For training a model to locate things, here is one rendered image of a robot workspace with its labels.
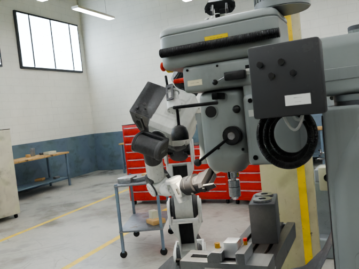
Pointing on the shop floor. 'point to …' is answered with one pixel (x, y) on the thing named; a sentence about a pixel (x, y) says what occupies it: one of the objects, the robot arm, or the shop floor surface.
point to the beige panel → (295, 192)
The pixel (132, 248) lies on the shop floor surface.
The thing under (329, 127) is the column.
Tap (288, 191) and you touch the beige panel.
